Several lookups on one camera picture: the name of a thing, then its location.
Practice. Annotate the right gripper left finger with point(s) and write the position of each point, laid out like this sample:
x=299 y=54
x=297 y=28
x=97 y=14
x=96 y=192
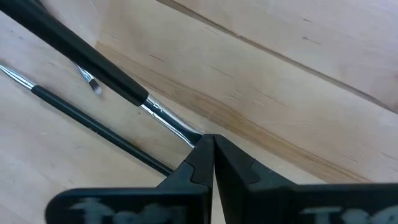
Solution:
x=186 y=193

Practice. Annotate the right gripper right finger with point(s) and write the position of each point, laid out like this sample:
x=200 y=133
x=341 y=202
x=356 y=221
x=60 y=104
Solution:
x=248 y=193

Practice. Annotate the thin brush long silver ferrule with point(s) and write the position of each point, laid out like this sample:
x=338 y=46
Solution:
x=93 y=124

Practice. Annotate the black makeup brush silver ferrule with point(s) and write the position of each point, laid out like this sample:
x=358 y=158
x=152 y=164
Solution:
x=90 y=81

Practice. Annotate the thick black makeup brush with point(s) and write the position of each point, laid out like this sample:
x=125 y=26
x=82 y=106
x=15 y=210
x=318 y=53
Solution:
x=77 y=49

